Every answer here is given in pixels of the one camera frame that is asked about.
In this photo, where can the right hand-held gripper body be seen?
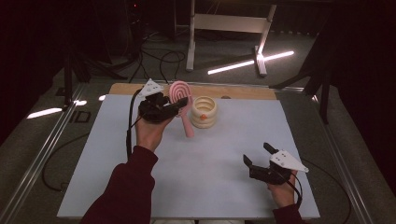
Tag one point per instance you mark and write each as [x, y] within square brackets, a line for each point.
[286, 161]

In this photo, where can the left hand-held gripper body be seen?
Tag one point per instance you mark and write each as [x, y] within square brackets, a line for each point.
[154, 109]

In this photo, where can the pink hairbrush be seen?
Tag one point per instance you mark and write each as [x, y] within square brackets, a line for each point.
[187, 124]

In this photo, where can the cream ribbed holder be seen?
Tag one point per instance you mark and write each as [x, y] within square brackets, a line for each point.
[204, 118]

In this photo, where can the person's left hand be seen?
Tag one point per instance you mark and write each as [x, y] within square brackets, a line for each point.
[149, 133]

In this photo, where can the person's right hand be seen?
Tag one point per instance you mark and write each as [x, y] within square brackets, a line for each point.
[283, 194]

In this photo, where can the light blue table mat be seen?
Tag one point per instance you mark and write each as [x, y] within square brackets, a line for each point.
[202, 174]

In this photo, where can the wooden table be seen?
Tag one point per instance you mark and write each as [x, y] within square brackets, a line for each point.
[243, 92]

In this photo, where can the black tripod stand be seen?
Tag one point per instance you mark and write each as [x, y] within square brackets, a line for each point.
[77, 68]
[320, 77]

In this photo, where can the metal floor rail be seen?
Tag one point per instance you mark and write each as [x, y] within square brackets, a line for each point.
[348, 174]
[37, 158]

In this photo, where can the white desk frame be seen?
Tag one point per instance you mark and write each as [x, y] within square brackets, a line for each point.
[229, 23]

